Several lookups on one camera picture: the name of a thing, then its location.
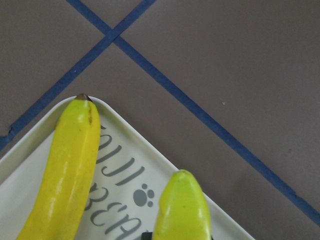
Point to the greenish yellow banana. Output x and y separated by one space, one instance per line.
183 210

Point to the yellow banana with dark tip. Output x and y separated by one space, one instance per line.
68 175

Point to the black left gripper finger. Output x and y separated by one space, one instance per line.
146 236

